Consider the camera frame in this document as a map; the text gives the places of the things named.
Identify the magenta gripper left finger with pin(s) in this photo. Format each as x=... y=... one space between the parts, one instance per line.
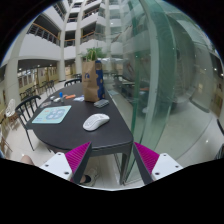
x=71 y=165

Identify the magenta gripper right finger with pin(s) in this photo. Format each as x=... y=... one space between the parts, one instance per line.
x=153 y=166

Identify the white computer mouse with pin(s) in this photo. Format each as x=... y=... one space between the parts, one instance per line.
x=95 y=121

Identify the light blue mouse pad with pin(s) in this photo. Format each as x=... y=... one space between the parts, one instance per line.
x=52 y=115

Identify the white sneaker shoe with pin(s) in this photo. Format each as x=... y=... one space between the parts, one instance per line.
x=89 y=178

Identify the black dining table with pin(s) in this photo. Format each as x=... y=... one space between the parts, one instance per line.
x=112 y=137

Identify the orange marker pen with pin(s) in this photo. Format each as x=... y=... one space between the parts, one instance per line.
x=70 y=97

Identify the small grey keypad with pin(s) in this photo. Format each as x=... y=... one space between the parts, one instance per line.
x=101 y=103

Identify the black slatted chair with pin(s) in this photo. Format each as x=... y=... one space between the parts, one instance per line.
x=25 y=111

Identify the black chair behind table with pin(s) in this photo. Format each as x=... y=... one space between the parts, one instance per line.
x=72 y=81

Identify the brown paper bag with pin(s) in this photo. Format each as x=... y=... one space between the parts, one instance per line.
x=92 y=81

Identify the curved glass partition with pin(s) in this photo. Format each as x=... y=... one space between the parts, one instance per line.
x=177 y=78

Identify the green potted plant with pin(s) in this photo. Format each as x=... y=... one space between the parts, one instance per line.
x=93 y=54

